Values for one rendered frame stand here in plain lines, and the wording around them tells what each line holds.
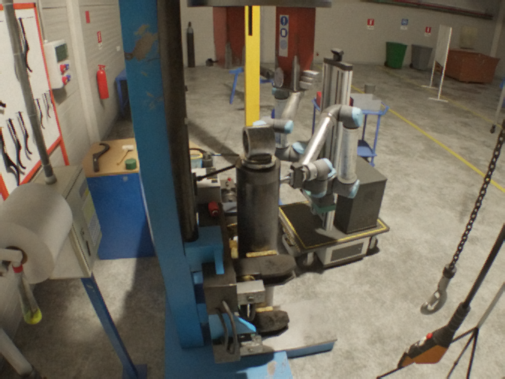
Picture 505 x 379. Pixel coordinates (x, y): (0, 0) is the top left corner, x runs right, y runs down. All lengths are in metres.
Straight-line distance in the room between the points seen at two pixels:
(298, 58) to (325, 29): 11.79
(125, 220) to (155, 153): 1.71
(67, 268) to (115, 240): 1.78
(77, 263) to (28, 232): 0.44
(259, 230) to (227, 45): 0.89
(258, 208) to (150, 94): 0.72
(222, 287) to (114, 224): 1.82
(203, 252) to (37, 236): 0.79
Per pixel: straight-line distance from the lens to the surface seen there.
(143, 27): 1.35
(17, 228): 1.13
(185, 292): 2.01
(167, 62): 1.25
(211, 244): 1.57
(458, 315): 1.27
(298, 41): 1.25
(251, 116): 4.20
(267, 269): 1.70
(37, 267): 1.21
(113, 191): 2.97
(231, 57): 1.54
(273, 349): 2.41
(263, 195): 1.58
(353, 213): 2.97
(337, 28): 13.22
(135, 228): 3.16
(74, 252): 1.47
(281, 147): 2.95
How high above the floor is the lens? 2.20
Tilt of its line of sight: 31 degrees down
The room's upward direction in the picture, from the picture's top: straight up
